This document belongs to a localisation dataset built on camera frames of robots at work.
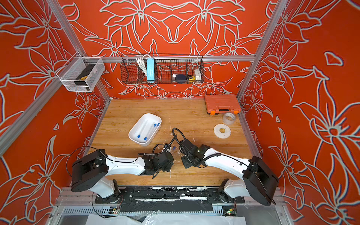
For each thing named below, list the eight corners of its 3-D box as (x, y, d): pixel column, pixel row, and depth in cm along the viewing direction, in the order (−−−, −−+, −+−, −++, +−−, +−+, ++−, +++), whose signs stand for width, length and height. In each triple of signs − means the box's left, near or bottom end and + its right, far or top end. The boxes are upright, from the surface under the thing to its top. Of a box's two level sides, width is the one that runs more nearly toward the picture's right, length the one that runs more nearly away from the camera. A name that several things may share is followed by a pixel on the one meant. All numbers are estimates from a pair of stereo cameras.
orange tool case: (207, 115, 111) (208, 111, 107) (204, 98, 123) (205, 94, 119) (240, 115, 111) (242, 111, 107) (234, 98, 123) (235, 94, 119)
